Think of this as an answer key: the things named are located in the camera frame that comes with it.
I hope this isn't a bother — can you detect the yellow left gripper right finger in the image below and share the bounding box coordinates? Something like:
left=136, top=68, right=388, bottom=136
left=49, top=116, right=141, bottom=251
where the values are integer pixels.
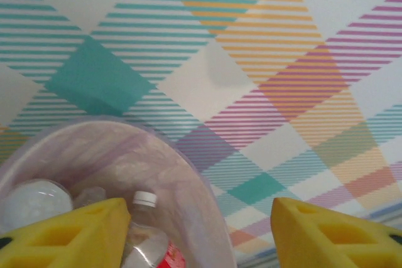
left=270, top=197, right=402, bottom=268

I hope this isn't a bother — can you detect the purple translucent bin liner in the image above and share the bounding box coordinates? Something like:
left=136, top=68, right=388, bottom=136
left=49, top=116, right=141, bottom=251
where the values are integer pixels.
left=0, top=117, right=238, bottom=268

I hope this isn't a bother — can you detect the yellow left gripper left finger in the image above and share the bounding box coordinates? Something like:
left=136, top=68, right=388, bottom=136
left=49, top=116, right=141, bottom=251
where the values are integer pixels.
left=0, top=198, right=131, bottom=268

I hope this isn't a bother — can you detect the white bottle red cap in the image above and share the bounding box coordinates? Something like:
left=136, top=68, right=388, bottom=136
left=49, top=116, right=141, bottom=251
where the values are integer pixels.
left=1, top=179, right=73, bottom=231

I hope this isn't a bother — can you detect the clear bottle red label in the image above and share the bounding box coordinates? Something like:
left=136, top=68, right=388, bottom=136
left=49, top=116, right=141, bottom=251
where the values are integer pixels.
left=121, top=191, right=188, bottom=268

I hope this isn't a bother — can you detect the white plastic waste bin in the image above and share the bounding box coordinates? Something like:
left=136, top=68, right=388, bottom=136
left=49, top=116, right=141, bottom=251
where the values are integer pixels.
left=0, top=117, right=238, bottom=268

